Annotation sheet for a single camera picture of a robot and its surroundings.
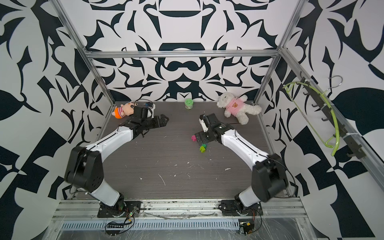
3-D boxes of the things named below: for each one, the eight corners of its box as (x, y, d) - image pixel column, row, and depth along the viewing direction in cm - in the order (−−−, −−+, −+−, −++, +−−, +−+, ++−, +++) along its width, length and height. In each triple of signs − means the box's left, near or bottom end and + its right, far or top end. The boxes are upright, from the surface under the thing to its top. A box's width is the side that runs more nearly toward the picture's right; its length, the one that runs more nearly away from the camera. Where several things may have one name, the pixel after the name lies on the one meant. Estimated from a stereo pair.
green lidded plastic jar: (184, 109, 116) (184, 107, 114) (185, 101, 122) (184, 98, 119) (193, 109, 116) (193, 107, 114) (193, 101, 122) (193, 98, 119)
